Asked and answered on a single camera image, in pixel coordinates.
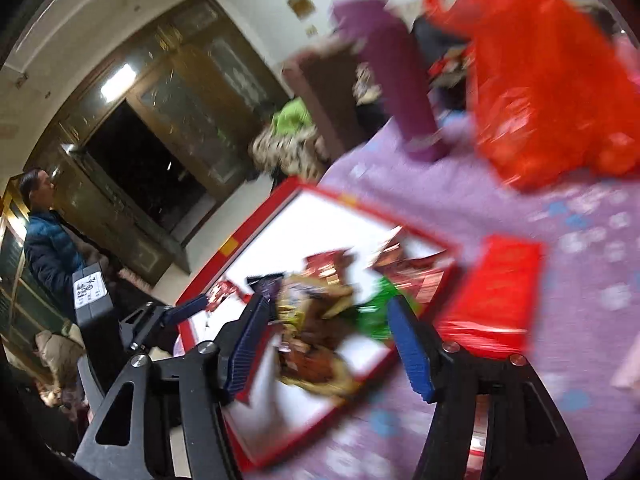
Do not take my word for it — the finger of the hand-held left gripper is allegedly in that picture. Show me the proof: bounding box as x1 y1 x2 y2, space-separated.
120 294 211 356

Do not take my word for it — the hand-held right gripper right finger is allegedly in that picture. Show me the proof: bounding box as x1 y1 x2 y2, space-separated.
387 294 591 480

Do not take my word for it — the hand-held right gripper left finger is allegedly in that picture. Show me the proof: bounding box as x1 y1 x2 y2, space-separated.
74 292 281 480

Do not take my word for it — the dark red candy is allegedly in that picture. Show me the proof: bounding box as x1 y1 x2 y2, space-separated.
207 280 239 311

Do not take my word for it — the green snack packet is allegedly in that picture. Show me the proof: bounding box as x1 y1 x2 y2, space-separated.
355 275 401 342

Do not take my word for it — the black snack packet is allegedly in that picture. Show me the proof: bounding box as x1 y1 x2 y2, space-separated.
245 272 286 302

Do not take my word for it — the clear gold-edged snack packet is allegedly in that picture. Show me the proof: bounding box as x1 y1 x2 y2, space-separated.
272 272 368 401

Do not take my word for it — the red snack packet white drawing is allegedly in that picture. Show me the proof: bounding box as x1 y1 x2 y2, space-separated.
372 227 457 306

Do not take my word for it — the dark red gold-lettered snack packet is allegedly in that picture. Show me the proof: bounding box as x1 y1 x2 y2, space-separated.
305 250 357 281

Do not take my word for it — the red box with white inside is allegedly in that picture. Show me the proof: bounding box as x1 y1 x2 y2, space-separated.
172 177 463 473

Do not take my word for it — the bright red snack packet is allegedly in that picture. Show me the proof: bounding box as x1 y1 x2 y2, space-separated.
432 235 546 356

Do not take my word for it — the purple floral tablecloth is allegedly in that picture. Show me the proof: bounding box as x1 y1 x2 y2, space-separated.
260 105 640 480

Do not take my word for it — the beige patterned blanket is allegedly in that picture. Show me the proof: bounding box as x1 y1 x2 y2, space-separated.
248 125 333 181

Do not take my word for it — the green blanket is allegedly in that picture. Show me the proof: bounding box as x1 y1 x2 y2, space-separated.
270 97 313 136

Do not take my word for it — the wooden cabinet with glass doors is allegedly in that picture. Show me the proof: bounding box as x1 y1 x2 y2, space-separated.
30 0 296 281

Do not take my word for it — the brown sofa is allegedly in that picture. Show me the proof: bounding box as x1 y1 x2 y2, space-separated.
282 40 396 161

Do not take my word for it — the purple thermos flask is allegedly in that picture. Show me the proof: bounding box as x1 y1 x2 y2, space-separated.
330 0 448 163

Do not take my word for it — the orange-red plastic bag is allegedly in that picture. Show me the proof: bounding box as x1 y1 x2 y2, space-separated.
424 0 640 191

